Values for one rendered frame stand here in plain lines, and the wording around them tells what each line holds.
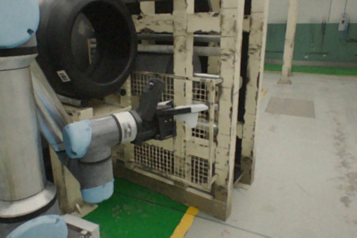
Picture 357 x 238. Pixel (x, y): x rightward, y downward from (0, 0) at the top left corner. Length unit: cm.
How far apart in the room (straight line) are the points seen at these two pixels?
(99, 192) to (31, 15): 39
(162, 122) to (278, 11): 987
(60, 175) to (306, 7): 950
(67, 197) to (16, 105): 159
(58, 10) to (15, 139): 90
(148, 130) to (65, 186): 140
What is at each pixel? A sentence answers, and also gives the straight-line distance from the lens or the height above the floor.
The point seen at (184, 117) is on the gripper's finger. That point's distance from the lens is 71.
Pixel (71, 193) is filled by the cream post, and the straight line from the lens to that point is 209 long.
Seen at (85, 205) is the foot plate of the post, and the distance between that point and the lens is 222.
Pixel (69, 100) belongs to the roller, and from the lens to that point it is 152.
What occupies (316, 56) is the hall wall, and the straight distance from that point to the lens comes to 1038.
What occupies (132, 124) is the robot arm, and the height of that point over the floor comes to 106.
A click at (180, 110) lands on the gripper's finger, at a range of 68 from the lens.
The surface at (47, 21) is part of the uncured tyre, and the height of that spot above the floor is 130.
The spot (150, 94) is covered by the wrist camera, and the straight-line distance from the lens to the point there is 68.
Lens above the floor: 128
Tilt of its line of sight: 15 degrees down
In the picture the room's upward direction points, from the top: straight up
